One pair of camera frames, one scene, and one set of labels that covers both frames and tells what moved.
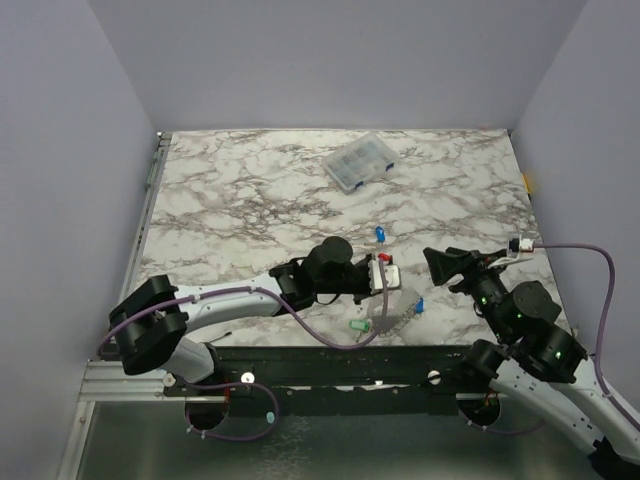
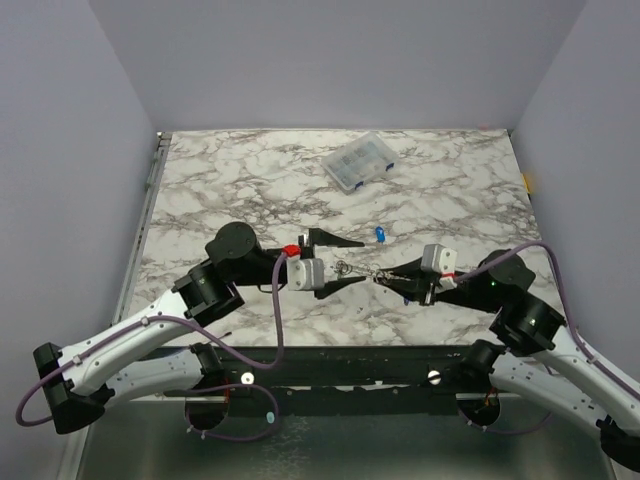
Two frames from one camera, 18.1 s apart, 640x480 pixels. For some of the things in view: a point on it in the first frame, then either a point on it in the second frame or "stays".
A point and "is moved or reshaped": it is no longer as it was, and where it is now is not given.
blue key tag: x=380 y=234 stays
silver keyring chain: x=401 y=323 is moved or reshaped
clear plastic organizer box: x=359 y=161 stays
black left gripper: x=364 y=265 to x=324 y=239
